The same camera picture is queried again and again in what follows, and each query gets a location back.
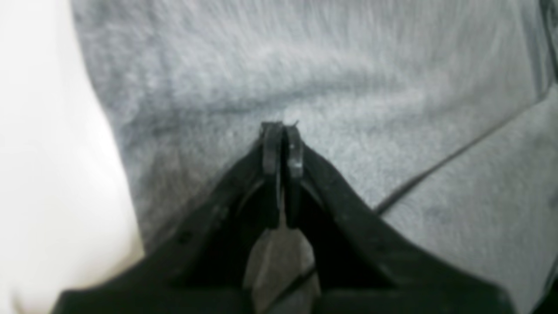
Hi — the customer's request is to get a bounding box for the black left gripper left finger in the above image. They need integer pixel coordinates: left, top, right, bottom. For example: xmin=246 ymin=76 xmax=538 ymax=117
xmin=53 ymin=123 xmax=283 ymax=314

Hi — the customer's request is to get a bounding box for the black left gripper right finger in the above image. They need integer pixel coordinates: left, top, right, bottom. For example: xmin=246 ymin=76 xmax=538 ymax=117
xmin=283 ymin=126 xmax=515 ymax=314

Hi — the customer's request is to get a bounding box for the grey t-shirt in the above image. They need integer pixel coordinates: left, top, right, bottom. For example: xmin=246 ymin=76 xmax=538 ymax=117
xmin=72 ymin=0 xmax=557 ymax=314

